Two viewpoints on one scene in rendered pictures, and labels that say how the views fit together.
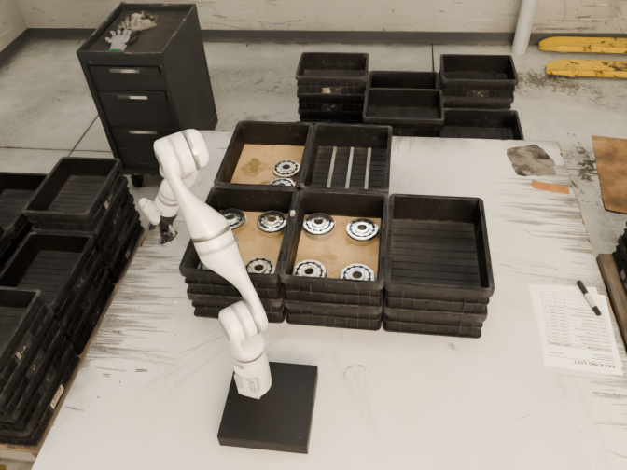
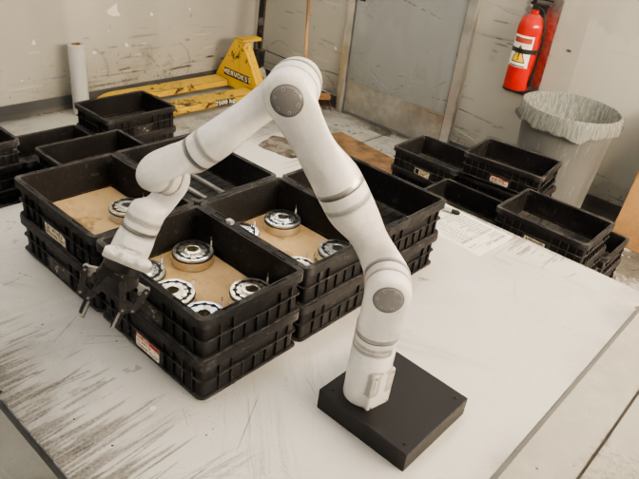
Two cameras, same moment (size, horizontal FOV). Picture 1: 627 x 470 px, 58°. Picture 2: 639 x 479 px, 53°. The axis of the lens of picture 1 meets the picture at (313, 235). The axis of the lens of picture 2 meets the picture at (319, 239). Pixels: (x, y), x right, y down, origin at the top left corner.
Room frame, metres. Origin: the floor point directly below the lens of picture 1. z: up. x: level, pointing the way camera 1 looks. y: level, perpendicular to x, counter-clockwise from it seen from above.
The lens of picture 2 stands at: (0.47, 1.16, 1.73)
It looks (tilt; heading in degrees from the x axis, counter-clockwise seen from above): 30 degrees down; 299
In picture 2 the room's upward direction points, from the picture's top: 7 degrees clockwise
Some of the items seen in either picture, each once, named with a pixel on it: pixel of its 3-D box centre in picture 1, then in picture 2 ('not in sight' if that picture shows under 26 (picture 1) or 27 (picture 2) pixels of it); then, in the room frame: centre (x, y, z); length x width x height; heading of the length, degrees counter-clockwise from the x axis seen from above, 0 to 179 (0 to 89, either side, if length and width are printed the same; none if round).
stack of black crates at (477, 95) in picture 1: (471, 103); (127, 146); (2.83, -0.96, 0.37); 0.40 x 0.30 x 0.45; 80
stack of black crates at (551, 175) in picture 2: not in sight; (501, 198); (1.11, -1.84, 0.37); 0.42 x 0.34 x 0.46; 170
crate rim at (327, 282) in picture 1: (337, 235); (291, 220); (1.24, -0.07, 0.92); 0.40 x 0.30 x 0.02; 170
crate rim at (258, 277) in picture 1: (243, 229); (199, 259); (1.29, 0.22, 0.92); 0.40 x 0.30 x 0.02; 170
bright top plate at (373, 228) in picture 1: (362, 228); (282, 219); (1.32, -0.16, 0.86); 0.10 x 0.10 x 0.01
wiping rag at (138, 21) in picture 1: (139, 20); not in sight; (3.06, 0.87, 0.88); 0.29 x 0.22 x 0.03; 170
